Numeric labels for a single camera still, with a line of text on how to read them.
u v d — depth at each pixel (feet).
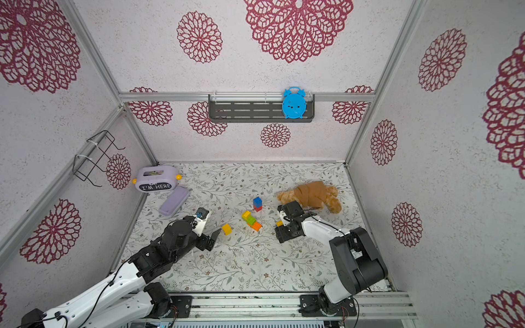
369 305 2.48
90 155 2.49
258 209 3.27
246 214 3.03
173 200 3.36
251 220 3.07
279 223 2.96
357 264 1.41
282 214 2.80
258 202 3.15
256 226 3.07
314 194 3.11
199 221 2.10
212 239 2.25
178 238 1.80
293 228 2.21
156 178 3.31
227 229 2.98
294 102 2.92
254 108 3.07
